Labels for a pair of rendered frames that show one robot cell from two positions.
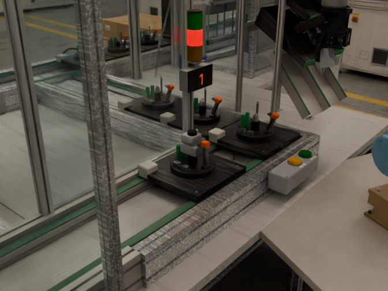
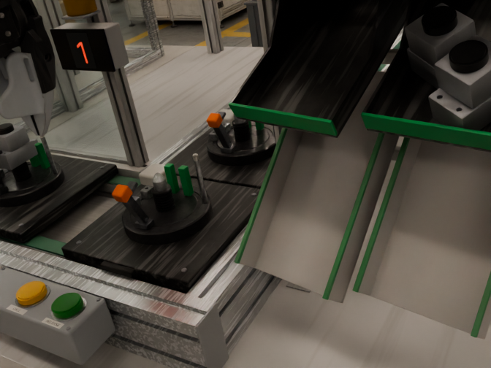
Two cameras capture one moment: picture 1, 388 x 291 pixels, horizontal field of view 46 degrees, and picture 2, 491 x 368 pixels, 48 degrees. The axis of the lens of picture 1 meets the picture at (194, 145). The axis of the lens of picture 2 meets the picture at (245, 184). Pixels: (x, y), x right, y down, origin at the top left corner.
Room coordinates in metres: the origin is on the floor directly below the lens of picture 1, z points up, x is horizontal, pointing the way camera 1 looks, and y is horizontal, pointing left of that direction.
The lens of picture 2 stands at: (1.56, -0.97, 1.43)
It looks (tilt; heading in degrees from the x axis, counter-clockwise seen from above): 30 degrees down; 84
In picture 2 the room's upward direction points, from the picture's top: 10 degrees counter-clockwise
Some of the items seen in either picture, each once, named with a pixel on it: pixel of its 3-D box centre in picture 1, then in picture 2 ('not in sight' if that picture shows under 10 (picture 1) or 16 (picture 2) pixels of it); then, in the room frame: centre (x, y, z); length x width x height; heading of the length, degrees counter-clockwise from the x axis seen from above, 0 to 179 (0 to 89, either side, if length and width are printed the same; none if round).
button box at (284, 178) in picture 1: (293, 170); (39, 311); (1.31, -0.32, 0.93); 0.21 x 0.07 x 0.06; 140
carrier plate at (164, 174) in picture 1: (192, 170); (28, 190); (1.25, 0.00, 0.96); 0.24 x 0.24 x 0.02; 50
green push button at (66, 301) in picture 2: (305, 155); (68, 307); (1.36, -0.37, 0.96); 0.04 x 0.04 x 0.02
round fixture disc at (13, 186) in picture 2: (192, 165); (25, 182); (1.25, 0.00, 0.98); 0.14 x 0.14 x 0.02
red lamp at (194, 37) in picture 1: (194, 36); not in sight; (1.44, 0.00, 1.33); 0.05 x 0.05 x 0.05
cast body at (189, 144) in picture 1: (189, 140); (14, 141); (1.26, 0.01, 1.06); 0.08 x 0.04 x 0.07; 50
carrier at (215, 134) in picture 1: (255, 123); (163, 195); (1.51, -0.22, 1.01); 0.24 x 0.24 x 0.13; 50
